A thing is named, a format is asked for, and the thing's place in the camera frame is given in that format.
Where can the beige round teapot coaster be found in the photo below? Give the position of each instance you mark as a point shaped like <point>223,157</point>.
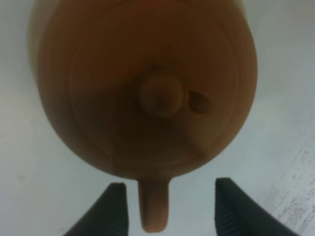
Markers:
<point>227,16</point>

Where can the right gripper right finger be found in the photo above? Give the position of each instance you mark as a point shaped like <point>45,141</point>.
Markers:
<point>236,214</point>

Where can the brown clay teapot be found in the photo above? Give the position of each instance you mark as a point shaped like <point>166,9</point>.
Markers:
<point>136,97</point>

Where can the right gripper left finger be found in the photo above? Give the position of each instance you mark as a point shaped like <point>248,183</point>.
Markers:
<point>107,217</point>

